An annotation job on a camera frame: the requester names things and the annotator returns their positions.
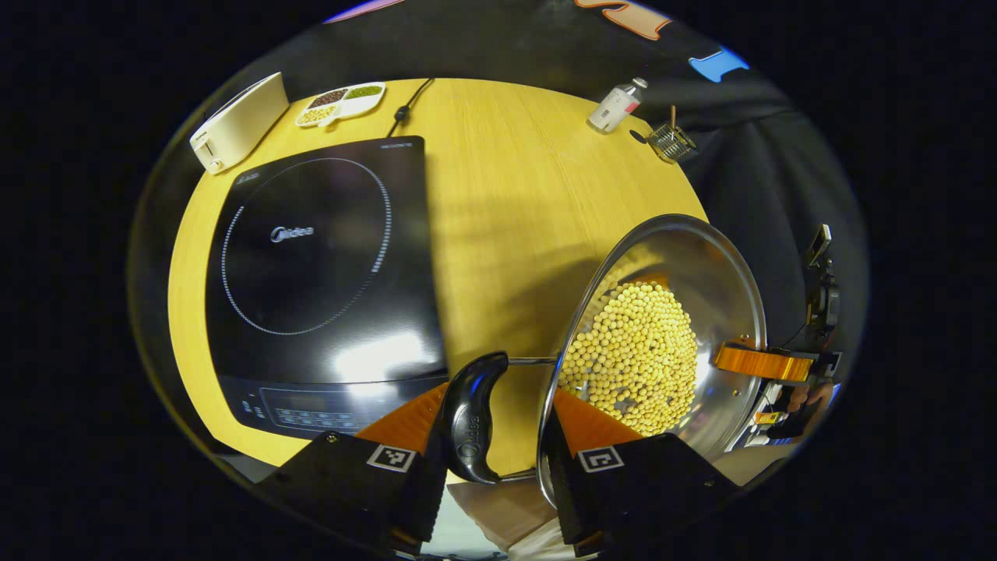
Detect steel pot with black handle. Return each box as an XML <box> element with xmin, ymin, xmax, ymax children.
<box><xmin>440</xmin><ymin>214</ymin><xmax>768</xmax><ymax>507</ymax></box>

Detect black induction cooktop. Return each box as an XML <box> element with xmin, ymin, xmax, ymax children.
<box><xmin>204</xmin><ymin>136</ymin><xmax>451</xmax><ymax>436</ymax></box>

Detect black power cable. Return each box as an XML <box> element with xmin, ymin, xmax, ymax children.
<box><xmin>386</xmin><ymin>78</ymin><xmax>435</xmax><ymax>139</ymax></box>

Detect white toaster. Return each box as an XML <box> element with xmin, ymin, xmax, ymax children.
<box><xmin>189</xmin><ymin>72</ymin><xmax>291</xmax><ymax>175</ymax></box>

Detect white divided dish of beans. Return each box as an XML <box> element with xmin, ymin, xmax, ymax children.
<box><xmin>294</xmin><ymin>82</ymin><xmax>387</xmax><ymax>129</ymax></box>

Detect wire mesh holder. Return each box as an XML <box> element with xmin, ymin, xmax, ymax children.
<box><xmin>646</xmin><ymin>123</ymin><xmax>699</xmax><ymax>163</ymax></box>

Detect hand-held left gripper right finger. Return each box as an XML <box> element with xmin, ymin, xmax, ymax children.
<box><xmin>540</xmin><ymin>388</ymin><xmax>742</xmax><ymax>559</ymax></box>

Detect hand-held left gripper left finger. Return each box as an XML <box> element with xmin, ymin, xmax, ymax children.
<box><xmin>255</xmin><ymin>380</ymin><xmax>451</xmax><ymax>556</ymax></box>

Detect clear plastic bottle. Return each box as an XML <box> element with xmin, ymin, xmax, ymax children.
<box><xmin>587</xmin><ymin>77</ymin><xmax>649</xmax><ymax>134</ymax></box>

